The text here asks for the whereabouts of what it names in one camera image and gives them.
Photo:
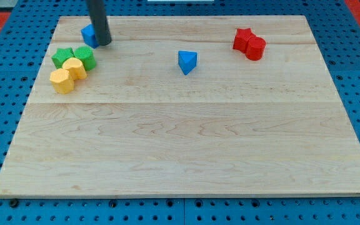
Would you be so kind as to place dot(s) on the yellow hexagon block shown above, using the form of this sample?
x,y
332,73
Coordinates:
x,y
61,81

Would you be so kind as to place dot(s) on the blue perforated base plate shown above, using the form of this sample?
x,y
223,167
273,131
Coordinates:
x,y
26,28

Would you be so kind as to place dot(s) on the light wooden board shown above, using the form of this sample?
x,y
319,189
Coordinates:
x,y
137,127

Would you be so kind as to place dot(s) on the green star block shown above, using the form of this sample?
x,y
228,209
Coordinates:
x,y
61,55

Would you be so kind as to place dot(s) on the blue triangle block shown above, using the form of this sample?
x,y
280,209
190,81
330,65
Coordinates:
x,y
187,61

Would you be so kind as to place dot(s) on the green cylinder block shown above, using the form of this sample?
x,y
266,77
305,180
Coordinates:
x,y
86,56

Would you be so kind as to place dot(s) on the blue cube block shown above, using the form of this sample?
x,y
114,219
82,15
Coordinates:
x,y
89,36

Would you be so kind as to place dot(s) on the yellow heart block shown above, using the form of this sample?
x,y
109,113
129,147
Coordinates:
x,y
75,67

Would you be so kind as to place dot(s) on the red star block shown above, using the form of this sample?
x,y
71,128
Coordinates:
x,y
242,38

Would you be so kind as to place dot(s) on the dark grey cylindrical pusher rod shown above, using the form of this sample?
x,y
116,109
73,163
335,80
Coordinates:
x,y
97,14

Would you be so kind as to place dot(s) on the red cylinder block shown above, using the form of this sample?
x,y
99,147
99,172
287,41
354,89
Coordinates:
x,y
255,48

